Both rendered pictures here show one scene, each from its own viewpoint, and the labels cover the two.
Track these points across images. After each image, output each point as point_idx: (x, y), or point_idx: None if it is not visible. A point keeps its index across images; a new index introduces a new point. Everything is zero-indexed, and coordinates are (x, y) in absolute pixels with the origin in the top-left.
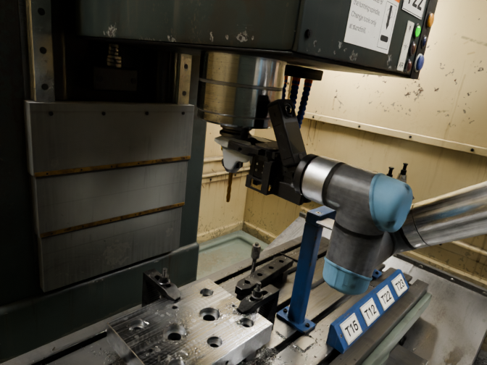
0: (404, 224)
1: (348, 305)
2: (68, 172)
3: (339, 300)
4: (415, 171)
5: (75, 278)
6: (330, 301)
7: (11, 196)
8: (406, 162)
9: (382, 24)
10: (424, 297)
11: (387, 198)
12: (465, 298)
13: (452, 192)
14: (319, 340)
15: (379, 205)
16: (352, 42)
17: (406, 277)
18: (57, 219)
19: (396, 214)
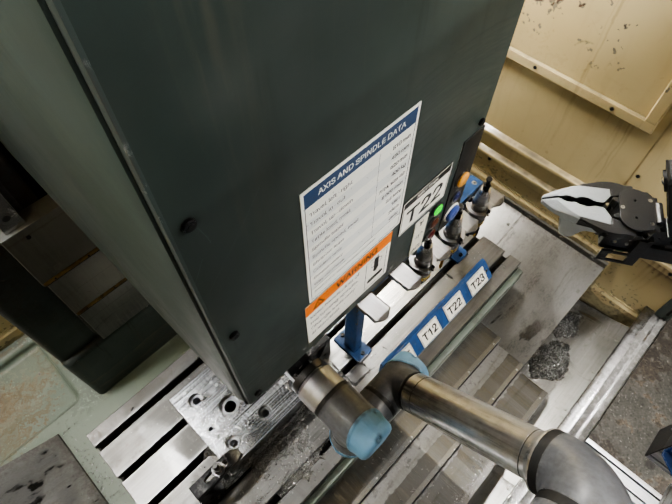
0: (403, 404)
1: (414, 314)
2: (76, 265)
3: (406, 305)
4: (537, 112)
5: (128, 317)
6: (395, 310)
7: (31, 296)
8: (526, 97)
9: (366, 277)
10: (511, 278)
11: (359, 451)
12: (568, 262)
13: (441, 399)
14: (373, 368)
15: (353, 451)
16: (322, 330)
17: (496, 254)
18: (86, 296)
19: (368, 457)
